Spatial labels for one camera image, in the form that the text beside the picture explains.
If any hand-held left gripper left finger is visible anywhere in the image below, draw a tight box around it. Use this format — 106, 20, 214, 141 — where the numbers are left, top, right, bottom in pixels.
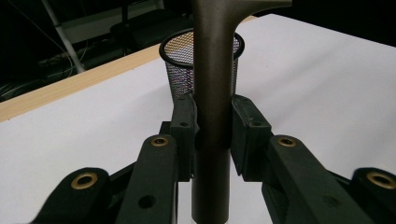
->
169, 92, 200, 183

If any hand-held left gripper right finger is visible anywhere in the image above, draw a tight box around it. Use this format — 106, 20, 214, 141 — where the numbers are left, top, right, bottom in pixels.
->
231, 93, 274, 183

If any black mesh pen holder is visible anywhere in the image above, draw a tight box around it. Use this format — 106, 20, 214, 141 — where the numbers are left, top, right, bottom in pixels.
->
158, 27, 246, 102

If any dark brown comb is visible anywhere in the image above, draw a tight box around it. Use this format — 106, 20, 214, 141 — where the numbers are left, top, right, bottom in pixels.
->
190, 0, 293, 224

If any white table mat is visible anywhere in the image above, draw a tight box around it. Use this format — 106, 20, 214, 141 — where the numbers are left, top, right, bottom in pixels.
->
0, 13, 396, 224

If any bundle of floor cables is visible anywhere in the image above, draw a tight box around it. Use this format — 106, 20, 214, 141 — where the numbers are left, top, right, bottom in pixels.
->
0, 40, 92, 97

